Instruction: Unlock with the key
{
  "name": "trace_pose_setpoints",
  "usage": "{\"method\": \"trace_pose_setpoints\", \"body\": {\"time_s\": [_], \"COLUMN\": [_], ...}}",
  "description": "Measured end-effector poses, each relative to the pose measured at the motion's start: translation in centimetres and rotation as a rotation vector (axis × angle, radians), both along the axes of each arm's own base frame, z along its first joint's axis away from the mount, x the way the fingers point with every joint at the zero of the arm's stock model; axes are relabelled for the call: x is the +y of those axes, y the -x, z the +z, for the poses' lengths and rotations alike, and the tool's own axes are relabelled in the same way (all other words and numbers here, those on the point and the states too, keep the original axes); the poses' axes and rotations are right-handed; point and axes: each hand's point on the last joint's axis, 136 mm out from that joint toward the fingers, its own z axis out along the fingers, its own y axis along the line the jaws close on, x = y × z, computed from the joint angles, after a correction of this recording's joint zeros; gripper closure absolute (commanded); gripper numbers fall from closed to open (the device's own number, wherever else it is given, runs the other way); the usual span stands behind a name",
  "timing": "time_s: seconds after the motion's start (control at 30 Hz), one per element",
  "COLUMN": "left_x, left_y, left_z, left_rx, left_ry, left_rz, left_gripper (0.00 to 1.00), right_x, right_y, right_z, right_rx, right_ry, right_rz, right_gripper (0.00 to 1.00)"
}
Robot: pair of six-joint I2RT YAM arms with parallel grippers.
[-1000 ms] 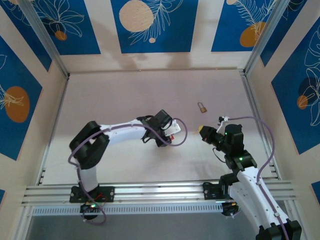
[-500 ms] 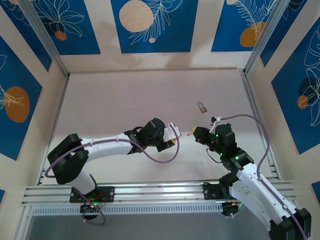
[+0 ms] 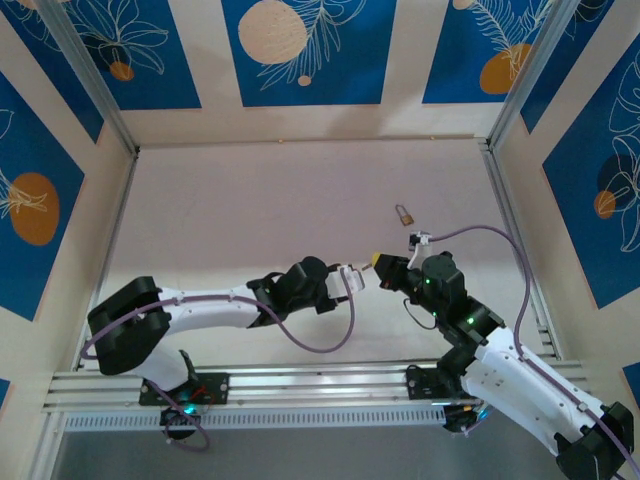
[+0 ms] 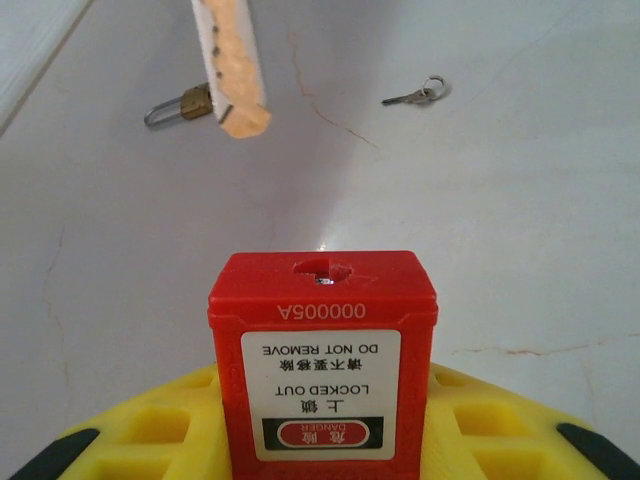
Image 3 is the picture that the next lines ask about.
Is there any aluminium frame post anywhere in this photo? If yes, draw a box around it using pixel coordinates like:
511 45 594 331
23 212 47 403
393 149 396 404
485 0 586 151
34 0 141 156

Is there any white slotted cable duct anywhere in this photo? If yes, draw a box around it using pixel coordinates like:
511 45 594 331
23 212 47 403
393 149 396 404
62 405 446 432

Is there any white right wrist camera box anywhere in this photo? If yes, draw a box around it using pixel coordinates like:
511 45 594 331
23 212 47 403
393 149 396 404
406 230 433 253

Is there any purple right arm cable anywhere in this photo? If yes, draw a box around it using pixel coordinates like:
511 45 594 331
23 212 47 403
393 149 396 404
428 225 632 480

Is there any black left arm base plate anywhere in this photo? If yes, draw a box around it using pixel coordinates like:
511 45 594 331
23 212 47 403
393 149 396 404
138 372 231 407

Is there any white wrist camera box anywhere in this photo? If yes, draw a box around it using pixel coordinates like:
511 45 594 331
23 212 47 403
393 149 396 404
406 230 433 253
325 266 367 303

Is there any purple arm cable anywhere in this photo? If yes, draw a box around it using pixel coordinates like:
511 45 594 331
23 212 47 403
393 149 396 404
428 225 632 480
79 282 357 453

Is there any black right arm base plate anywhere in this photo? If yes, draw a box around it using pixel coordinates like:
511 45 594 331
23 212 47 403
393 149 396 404
405 364 484 401

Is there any black base electronics box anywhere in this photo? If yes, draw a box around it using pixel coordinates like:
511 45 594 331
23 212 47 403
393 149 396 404
442 402 494 437
159 403 201 442

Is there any aluminium table side rail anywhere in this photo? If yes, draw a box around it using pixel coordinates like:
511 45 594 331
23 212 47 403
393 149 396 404
72 149 141 374
480 142 562 357

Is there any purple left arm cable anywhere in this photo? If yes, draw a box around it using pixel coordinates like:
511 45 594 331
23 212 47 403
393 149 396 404
79 282 357 453

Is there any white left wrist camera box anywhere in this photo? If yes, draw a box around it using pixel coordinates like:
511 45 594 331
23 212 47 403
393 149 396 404
325 266 367 303

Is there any aluminium mounting rail beam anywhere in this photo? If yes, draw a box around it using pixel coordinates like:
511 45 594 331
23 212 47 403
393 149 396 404
42 358 594 415

